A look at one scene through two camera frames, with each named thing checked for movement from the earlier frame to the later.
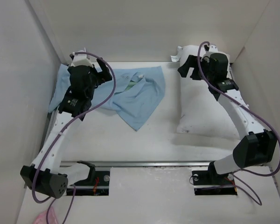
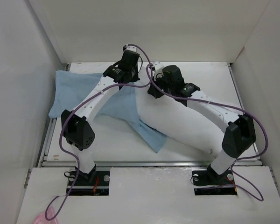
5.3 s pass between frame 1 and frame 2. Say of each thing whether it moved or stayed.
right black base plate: stayed
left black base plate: stayed
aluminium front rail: stayed
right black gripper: moved
